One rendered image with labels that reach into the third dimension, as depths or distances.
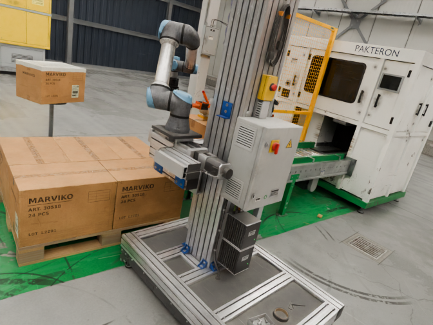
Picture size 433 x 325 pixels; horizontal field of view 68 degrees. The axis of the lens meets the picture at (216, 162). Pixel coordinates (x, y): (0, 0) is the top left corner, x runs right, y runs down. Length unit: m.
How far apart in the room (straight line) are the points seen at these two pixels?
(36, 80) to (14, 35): 5.53
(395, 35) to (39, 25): 9.69
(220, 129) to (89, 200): 1.05
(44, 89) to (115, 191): 1.91
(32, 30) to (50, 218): 7.61
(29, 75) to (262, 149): 3.02
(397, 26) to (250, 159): 9.93
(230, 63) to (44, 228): 1.56
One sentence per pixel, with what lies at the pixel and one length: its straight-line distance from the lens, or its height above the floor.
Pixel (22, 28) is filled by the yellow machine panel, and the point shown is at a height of 1.12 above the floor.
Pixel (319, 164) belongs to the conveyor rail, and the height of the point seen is 0.58.
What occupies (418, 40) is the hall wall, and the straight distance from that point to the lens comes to 11.07.
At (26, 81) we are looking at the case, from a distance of 4.15.
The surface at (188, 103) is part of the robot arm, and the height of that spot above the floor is 1.22.
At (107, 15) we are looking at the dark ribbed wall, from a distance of 13.79.
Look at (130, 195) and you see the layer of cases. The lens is 2.46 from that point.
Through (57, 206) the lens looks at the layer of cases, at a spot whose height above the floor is 0.41.
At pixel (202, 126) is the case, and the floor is 0.93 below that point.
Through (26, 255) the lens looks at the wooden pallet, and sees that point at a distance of 2.46.
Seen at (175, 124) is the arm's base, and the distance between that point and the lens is 1.90.
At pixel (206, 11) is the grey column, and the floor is 1.91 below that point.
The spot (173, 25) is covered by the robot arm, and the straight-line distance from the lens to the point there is 2.05.
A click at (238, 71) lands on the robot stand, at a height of 1.45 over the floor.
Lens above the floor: 1.53
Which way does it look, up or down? 19 degrees down
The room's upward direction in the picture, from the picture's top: 12 degrees clockwise
